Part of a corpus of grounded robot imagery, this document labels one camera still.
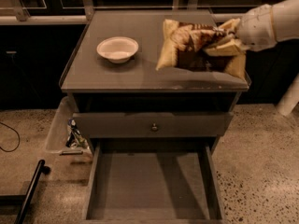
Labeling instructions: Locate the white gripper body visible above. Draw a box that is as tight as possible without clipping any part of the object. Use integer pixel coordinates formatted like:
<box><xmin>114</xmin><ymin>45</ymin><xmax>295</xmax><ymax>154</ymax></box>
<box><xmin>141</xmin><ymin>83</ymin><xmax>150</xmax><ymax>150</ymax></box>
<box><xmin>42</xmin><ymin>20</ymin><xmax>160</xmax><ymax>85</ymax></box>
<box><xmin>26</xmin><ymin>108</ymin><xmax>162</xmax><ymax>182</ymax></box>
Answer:
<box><xmin>236</xmin><ymin>5</ymin><xmax>277</xmax><ymax>51</ymax></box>

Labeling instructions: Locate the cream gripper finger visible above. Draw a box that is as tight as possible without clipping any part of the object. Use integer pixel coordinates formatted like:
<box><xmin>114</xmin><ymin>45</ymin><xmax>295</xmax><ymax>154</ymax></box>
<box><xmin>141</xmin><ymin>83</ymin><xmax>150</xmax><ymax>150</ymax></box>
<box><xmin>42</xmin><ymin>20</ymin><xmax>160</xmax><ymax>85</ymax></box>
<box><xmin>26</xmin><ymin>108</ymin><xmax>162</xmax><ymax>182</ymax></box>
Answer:
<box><xmin>218</xmin><ymin>18</ymin><xmax>240</xmax><ymax>33</ymax></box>
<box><xmin>204</xmin><ymin>39</ymin><xmax>249</xmax><ymax>57</ymax></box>

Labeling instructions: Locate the brown sea salt chip bag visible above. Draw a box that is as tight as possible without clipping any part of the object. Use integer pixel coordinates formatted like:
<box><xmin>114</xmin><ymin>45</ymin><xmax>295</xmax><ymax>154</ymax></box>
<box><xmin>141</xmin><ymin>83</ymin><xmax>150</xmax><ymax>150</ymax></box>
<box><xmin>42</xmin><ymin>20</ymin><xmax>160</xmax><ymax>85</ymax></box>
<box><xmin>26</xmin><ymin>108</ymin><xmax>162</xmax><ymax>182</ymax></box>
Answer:
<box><xmin>156</xmin><ymin>20</ymin><xmax>246</xmax><ymax>79</ymax></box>

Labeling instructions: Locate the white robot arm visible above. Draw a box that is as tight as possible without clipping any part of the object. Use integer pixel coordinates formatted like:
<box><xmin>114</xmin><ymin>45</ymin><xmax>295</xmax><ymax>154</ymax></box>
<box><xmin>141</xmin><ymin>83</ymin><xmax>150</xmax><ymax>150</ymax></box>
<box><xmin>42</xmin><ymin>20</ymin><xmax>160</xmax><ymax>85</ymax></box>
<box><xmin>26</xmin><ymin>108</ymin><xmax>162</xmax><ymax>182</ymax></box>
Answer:
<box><xmin>204</xmin><ymin>0</ymin><xmax>299</xmax><ymax>56</ymax></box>

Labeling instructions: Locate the round metal drawer knob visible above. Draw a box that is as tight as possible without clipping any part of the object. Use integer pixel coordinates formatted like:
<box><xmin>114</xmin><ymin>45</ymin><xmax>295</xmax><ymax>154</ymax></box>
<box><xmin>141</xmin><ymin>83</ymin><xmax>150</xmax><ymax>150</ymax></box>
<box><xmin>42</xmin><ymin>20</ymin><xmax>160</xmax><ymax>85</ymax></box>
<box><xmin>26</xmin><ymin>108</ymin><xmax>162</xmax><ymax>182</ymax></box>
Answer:
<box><xmin>151</xmin><ymin>123</ymin><xmax>159</xmax><ymax>132</ymax></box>

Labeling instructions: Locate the grey drawer cabinet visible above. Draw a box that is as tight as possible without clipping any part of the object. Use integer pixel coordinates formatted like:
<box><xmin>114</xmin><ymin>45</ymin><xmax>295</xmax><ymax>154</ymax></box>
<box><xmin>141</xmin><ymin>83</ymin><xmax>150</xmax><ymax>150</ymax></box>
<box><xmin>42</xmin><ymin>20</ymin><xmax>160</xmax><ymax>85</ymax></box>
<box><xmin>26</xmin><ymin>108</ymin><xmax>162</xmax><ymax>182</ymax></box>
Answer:
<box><xmin>58</xmin><ymin>9</ymin><xmax>252</xmax><ymax>224</ymax></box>

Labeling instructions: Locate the grey top drawer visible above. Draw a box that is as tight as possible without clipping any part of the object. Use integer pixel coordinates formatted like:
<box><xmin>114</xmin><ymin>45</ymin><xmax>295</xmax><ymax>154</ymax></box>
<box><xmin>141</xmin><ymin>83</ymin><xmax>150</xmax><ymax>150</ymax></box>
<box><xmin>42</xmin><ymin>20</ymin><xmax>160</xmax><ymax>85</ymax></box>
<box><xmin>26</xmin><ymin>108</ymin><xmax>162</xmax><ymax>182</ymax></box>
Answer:
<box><xmin>73</xmin><ymin>112</ymin><xmax>233</xmax><ymax>138</ymax></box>

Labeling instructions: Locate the open grey middle drawer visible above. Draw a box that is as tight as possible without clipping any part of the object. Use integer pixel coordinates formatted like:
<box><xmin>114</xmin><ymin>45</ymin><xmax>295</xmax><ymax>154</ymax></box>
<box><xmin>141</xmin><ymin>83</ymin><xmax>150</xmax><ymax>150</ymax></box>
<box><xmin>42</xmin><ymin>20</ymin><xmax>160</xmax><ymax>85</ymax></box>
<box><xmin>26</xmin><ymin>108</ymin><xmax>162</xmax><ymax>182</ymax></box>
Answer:
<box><xmin>81</xmin><ymin>140</ymin><xmax>226</xmax><ymax>224</ymax></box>

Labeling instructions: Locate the white paper bowl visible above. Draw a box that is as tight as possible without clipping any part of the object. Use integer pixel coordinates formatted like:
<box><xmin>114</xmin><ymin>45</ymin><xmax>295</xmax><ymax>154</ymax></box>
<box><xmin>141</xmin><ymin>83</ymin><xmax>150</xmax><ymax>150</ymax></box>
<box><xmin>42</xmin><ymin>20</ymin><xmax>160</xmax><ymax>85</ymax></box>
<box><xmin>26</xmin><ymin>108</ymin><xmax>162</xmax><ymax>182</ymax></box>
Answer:
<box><xmin>96</xmin><ymin>36</ymin><xmax>139</xmax><ymax>63</ymax></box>

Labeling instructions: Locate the crumpled snack wrapper in bin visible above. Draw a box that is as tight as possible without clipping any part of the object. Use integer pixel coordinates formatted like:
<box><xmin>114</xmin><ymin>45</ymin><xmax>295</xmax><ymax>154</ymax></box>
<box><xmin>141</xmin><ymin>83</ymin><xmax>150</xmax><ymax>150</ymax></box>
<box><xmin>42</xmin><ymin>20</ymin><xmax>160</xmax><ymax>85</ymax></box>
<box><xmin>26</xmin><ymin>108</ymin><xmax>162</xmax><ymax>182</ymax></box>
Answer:
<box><xmin>65</xmin><ymin>119</ymin><xmax>88</xmax><ymax>149</ymax></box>

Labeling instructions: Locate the clear plastic bin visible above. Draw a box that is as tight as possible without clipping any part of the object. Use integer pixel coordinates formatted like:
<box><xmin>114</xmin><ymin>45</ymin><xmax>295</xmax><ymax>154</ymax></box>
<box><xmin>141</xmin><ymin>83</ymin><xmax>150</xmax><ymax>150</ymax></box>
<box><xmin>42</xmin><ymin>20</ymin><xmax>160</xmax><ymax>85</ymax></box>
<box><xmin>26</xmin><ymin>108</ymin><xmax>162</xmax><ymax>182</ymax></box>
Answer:
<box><xmin>45</xmin><ymin>96</ymin><xmax>90</xmax><ymax>155</ymax></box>

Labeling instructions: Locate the black metal bar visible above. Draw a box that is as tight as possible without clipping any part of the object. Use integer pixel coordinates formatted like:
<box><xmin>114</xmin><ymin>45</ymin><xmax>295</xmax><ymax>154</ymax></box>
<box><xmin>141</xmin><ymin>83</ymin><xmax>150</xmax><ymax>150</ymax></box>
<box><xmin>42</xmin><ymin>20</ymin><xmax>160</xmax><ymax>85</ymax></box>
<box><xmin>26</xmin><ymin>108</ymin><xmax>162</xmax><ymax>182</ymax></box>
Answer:
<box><xmin>0</xmin><ymin>160</ymin><xmax>50</xmax><ymax>224</ymax></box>

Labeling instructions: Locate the white post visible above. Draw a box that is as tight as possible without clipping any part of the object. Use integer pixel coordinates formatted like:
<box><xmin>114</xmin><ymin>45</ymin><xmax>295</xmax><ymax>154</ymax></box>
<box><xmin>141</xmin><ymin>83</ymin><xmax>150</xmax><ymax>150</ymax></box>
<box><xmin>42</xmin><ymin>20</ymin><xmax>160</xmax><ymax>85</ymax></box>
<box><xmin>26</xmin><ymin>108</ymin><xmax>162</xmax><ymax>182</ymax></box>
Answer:
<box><xmin>276</xmin><ymin>73</ymin><xmax>299</xmax><ymax>116</ymax></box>

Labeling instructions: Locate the black floor cable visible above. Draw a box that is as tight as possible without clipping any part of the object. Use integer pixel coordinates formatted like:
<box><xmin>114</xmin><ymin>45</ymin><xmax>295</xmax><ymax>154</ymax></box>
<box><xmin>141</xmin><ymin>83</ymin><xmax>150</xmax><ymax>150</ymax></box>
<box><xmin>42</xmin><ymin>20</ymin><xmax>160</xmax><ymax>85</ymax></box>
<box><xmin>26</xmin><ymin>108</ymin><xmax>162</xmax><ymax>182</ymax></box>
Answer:
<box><xmin>0</xmin><ymin>122</ymin><xmax>21</xmax><ymax>153</ymax></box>

